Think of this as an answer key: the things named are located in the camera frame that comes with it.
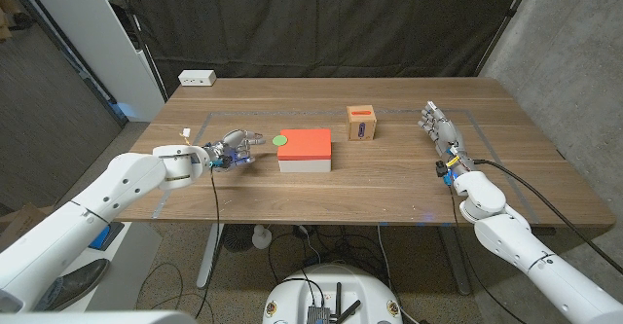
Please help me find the black curtain backdrop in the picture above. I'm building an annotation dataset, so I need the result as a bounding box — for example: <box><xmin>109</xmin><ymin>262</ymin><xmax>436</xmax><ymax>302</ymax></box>
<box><xmin>119</xmin><ymin>0</ymin><xmax>530</xmax><ymax>96</ymax></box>

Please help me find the small white round device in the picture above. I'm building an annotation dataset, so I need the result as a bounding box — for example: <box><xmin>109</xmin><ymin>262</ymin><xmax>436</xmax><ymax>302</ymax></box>
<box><xmin>251</xmin><ymin>224</ymin><xmax>273</xmax><ymax>250</ymax></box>

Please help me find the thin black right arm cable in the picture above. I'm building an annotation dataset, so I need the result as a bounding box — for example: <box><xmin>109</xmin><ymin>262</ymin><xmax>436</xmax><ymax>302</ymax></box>
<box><xmin>448</xmin><ymin>186</ymin><xmax>530</xmax><ymax>324</ymax></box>

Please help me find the white table leg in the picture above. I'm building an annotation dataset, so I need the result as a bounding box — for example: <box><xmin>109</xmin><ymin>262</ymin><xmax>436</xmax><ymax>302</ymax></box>
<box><xmin>196</xmin><ymin>223</ymin><xmax>225</xmax><ymax>289</ymax></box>

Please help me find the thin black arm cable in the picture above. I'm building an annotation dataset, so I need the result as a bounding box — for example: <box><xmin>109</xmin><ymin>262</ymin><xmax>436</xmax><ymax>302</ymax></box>
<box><xmin>194</xmin><ymin>166</ymin><xmax>221</xmax><ymax>319</ymax></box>
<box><xmin>448</xmin><ymin>186</ymin><xmax>530</xmax><ymax>324</ymax></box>

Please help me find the wooden coin box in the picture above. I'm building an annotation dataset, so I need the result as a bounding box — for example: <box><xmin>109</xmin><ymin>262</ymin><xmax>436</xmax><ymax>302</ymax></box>
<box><xmin>346</xmin><ymin>104</ymin><xmax>378</xmax><ymax>142</ymax></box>

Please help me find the black shoe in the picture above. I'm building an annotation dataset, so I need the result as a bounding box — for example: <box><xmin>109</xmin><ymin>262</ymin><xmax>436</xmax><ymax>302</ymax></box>
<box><xmin>33</xmin><ymin>258</ymin><xmax>111</xmax><ymax>313</ymax></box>

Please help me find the white box with orange lid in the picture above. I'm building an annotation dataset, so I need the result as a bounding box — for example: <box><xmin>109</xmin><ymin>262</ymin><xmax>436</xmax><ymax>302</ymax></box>
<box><xmin>276</xmin><ymin>128</ymin><xmax>333</xmax><ymax>174</ymax></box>

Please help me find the white power strip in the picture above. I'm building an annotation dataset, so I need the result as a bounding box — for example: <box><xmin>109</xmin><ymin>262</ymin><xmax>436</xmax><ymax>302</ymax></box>
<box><xmin>177</xmin><ymin>69</ymin><xmax>217</xmax><ymax>88</ymax></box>

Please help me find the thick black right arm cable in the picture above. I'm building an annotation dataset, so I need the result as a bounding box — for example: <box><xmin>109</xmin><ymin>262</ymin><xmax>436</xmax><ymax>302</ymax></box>
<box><xmin>473</xmin><ymin>158</ymin><xmax>623</xmax><ymax>275</ymax></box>

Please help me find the cardboard box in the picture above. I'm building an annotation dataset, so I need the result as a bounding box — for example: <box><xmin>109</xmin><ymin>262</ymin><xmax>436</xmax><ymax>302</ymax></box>
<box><xmin>0</xmin><ymin>201</ymin><xmax>50</xmax><ymax>252</ymax></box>

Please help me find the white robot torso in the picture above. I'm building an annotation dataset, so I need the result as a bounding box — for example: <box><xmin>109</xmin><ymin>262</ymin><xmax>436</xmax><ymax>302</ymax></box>
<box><xmin>262</xmin><ymin>264</ymin><xmax>404</xmax><ymax>324</ymax></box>

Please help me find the grey module with black antennas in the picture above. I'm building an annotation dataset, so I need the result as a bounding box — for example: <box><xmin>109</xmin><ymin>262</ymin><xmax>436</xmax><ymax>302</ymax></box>
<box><xmin>306</xmin><ymin>281</ymin><xmax>362</xmax><ymax>324</ymax></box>

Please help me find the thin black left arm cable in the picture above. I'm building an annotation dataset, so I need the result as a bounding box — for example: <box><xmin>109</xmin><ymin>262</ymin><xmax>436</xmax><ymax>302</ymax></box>
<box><xmin>194</xmin><ymin>166</ymin><xmax>221</xmax><ymax>319</ymax></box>

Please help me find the black backdrop stand pole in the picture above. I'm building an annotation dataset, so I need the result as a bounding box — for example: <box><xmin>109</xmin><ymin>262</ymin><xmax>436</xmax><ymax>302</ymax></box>
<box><xmin>474</xmin><ymin>0</ymin><xmax>539</xmax><ymax>77</ymax></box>
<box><xmin>110</xmin><ymin>0</ymin><xmax>170</xmax><ymax>104</ymax></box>

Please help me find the white cabinet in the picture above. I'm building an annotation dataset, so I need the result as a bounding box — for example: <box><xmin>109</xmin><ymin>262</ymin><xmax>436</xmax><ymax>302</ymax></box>
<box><xmin>18</xmin><ymin>0</ymin><xmax>165</xmax><ymax>123</ymax></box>

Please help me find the grey table leg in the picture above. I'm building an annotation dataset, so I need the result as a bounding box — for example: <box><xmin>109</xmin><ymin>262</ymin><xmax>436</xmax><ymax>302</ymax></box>
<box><xmin>437</xmin><ymin>225</ymin><xmax>472</xmax><ymax>296</ymax></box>

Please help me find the small black fan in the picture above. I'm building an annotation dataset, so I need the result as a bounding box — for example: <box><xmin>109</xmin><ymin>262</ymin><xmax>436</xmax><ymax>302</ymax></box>
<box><xmin>223</xmin><ymin>224</ymin><xmax>255</xmax><ymax>253</ymax></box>

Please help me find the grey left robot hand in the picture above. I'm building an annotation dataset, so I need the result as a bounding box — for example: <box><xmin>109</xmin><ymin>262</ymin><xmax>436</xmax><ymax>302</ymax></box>
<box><xmin>202</xmin><ymin>128</ymin><xmax>267</xmax><ymax>172</ymax></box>

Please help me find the blue foot pedal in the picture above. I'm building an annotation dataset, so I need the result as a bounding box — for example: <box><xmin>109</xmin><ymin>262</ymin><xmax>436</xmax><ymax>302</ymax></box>
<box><xmin>90</xmin><ymin>224</ymin><xmax>123</xmax><ymax>252</ymax></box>

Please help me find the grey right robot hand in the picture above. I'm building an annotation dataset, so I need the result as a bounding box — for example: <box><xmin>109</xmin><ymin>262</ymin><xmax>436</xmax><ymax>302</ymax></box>
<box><xmin>417</xmin><ymin>100</ymin><xmax>481</xmax><ymax>187</ymax></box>

